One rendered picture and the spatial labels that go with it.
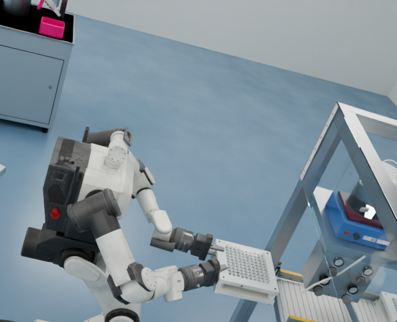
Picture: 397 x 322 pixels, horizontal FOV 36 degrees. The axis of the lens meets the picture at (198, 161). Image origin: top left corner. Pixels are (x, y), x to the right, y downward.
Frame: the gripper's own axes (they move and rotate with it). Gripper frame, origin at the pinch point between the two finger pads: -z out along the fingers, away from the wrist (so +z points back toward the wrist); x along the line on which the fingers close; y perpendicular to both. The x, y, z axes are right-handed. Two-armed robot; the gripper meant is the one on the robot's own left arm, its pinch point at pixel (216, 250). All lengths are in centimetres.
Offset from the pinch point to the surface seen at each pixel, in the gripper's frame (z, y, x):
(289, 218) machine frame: -24.7, -10.6, -18.3
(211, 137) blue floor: -8, -286, 96
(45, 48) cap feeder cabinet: 128, -195, 24
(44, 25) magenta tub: 131, -196, 9
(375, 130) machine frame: -41, -13, -65
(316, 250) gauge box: -32.4, 13.2, -23.4
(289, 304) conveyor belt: -35.7, 4.8, 11.6
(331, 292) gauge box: -42.8, 19.3, -11.2
